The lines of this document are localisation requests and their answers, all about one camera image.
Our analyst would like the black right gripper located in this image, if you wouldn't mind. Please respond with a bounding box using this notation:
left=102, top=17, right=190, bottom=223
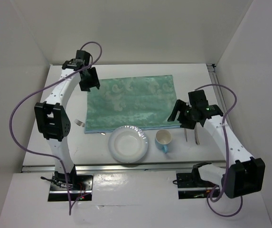
left=167, top=99, right=197, bottom=130

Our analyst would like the silver spoon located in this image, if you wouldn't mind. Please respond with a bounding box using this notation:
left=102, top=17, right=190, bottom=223
left=184, top=128, right=188, bottom=142

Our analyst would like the light blue mug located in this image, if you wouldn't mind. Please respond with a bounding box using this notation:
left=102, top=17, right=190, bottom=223
left=155, top=129, right=172, bottom=154

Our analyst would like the teal patterned cloth placemat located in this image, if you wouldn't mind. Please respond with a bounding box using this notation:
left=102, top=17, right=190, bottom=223
left=84, top=75, right=179, bottom=133

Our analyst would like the white ceramic plate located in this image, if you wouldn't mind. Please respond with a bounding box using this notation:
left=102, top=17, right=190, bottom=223
left=108, top=125, right=149, bottom=163

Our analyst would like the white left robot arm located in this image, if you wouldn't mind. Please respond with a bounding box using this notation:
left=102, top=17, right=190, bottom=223
left=34, top=50, right=100, bottom=190

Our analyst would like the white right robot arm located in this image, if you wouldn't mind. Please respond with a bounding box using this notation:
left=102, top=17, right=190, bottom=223
left=168, top=90, right=265, bottom=199

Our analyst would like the silver table knife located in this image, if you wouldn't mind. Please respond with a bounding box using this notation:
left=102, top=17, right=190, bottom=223
left=194, top=124, right=200, bottom=145

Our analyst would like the silver fork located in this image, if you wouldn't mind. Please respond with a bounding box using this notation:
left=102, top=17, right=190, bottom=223
left=74, top=119, right=106, bottom=135

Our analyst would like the aluminium front rail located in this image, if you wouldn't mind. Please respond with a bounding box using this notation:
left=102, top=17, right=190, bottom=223
left=20, top=160, right=229, bottom=173

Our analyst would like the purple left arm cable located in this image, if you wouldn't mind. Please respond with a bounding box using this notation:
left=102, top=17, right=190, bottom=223
left=9, top=41, right=103, bottom=216

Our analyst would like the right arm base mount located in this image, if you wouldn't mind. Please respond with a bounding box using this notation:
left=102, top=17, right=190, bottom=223
left=172, top=162, right=215, bottom=200

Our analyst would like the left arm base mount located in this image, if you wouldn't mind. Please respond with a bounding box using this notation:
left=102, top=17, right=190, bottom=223
left=40, top=175, right=94, bottom=202

